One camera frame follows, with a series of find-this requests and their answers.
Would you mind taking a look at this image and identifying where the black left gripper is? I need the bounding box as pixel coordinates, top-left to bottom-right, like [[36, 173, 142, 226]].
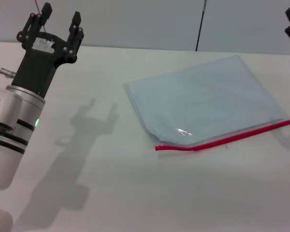
[[11, 2, 85, 98]]

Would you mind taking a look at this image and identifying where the clear document bag red zipper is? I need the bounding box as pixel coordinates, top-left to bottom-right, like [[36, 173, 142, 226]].
[[122, 54, 290, 153]]

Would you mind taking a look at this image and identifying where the light blue paper sheet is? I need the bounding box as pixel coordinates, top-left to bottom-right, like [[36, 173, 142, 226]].
[[126, 56, 283, 143]]

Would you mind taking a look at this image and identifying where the thin black cable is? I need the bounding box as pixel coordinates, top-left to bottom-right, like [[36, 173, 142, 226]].
[[195, 0, 208, 52]]

